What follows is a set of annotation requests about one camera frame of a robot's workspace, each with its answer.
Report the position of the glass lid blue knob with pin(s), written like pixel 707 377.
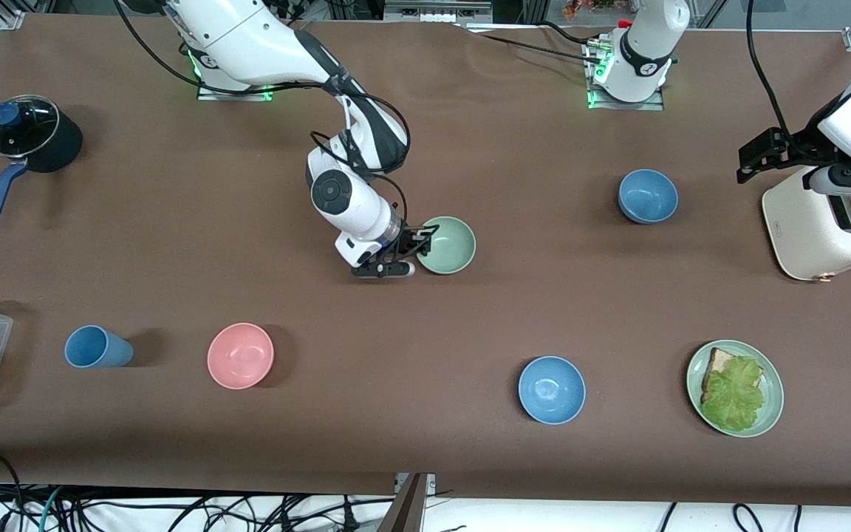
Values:
pixel 23 125

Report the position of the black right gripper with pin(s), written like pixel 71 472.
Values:
pixel 408 240

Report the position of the pink bowl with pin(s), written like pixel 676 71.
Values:
pixel 240 356

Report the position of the silver metal box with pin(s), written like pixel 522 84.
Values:
pixel 436 10

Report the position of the green lettuce leaf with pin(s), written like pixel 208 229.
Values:
pixel 736 395

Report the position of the small metal table bracket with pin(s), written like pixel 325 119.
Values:
pixel 431 482

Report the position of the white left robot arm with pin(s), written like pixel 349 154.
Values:
pixel 643 44

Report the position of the cream white toaster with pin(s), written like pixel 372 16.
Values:
pixel 810 229

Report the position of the blue cup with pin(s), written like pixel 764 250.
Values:
pixel 97 347

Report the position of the bread slice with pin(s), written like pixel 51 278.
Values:
pixel 719 362

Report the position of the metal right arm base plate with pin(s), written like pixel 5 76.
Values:
pixel 207 94

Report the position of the green plate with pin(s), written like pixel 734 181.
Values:
pixel 774 403

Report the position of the green bowl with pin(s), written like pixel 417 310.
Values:
pixel 451 245

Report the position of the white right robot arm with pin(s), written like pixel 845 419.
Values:
pixel 248 37

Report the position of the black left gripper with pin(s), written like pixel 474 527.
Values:
pixel 793 145

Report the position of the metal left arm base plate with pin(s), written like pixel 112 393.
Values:
pixel 654 106

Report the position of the blue bowl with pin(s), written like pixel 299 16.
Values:
pixel 552 390
pixel 647 196

